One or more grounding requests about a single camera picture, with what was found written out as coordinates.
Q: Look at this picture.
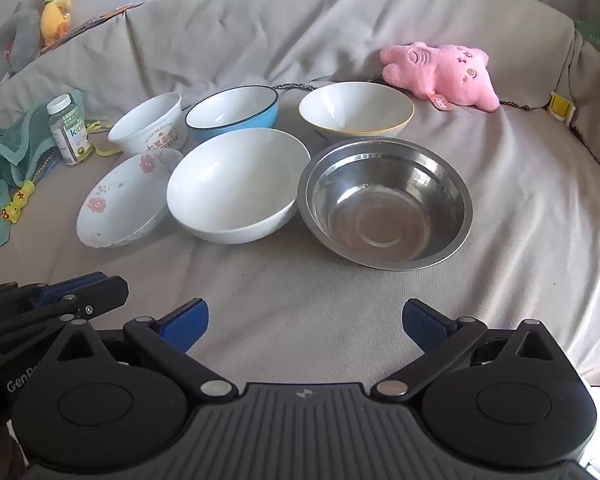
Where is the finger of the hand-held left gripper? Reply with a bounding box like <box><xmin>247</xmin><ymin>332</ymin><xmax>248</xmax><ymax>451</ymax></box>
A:
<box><xmin>0</xmin><ymin>276</ymin><xmax>129</xmax><ymax>346</ymax></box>
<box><xmin>0</xmin><ymin>272</ymin><xmax>108</xmax><ymax>311</ymax></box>

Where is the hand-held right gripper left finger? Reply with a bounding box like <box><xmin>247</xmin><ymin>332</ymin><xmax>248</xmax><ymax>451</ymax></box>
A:
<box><xmin>55</xmin><ymin>299</ymin><xmax>233</xmax><ymax>403</ymax></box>

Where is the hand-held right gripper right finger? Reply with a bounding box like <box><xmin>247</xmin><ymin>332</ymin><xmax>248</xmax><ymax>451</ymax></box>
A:
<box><xmin>370</xmin><ymin>299</ymin><xmax>563</xmax><ymax>403</ymax></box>

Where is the stainless steel bowl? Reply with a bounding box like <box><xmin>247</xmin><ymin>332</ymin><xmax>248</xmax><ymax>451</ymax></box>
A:
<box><xmin>297</xmin><ymin>140</ymin><xmax>473</xmax><ymax>271</ymax></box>

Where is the large plain white bowl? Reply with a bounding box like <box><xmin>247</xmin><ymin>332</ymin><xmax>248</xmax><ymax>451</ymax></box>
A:
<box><xmin>166</xmin><ymin>127</ymin><xmax>312</xmax><ymax>245</ymax></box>

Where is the white printed bowl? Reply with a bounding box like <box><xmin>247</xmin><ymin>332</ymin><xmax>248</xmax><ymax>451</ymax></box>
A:
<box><xmin>107</xmin><ymin>91</ymin><xmax>188</xmax><ymax>158</ymax></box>

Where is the blue bowl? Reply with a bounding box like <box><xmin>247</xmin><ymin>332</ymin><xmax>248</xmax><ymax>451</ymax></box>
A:
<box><xmin>185</xmin><ymin>85</ymin><xmax>280</xmax><ymax>148</ymax></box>

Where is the white bowl with yellow rim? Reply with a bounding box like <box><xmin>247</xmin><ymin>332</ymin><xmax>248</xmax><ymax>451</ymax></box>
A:
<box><xmin>299</xmin><ymin>81</ymin><xmax>415</xmax><ymax>138</ymax></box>

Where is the green towel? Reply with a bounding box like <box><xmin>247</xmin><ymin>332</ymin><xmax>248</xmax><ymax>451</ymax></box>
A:
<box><xmin>0</xmin><ymin>89</ymin><xmax>101</xmax><ymax>271</ymax></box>

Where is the clear supplement bottle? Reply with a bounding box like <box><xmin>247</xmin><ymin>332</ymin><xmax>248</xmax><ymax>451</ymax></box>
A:
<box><xmin>46</xmin><ymin>94</ymin><xmax>93</xmax><ymax>167</ymax></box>

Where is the grey neck pillow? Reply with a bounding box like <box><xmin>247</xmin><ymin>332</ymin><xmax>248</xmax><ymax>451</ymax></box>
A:
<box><xmin>0</xmin><ymin>7</ymin><xmax>42</xmax><ymax>90</ymax></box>

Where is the pink plush toy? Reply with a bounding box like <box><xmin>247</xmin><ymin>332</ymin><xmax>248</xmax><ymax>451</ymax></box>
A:
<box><xmin>379</xmin><ymin>41</ymin><xmax>501</xmax><ymax>112</ymax></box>

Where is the yellow and white tag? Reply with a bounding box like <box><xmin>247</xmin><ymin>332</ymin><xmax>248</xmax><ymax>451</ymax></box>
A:
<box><xmin>547</xmin><ymin>91</ymin><xmax>576</xmax><ymax>123</ymax></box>

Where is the yellow duck plush toy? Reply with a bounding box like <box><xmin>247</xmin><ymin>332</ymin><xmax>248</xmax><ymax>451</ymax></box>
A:
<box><xmin>34</xmin><ymin>0</ymin><xmax>73</xmax><ymax>47</ymax></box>

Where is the colourful picture book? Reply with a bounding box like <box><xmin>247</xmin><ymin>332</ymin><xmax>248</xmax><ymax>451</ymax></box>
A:
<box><xmin>42</xmin><ymin>2</ymin><xmax>145</xmax><ymax>53</ymax></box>

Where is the beige sofa cover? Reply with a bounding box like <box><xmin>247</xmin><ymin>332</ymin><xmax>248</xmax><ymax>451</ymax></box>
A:
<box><xmin>0</xmin><ymin>0</ymin><xmax>600</xmax><ymax>391</ymax></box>

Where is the green packet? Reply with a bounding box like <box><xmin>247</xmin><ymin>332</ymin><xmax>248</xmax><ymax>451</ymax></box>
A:
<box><xmin>574</xmin><ymin>19</ymin><xmax>600</xmax><ymax>52</ymax></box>

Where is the yellow elastic ring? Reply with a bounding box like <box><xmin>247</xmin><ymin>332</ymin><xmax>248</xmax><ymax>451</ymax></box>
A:
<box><xmin>86</xmin><ymin>119</ymin><xmax>123</xmax><ymax>158</ymax></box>

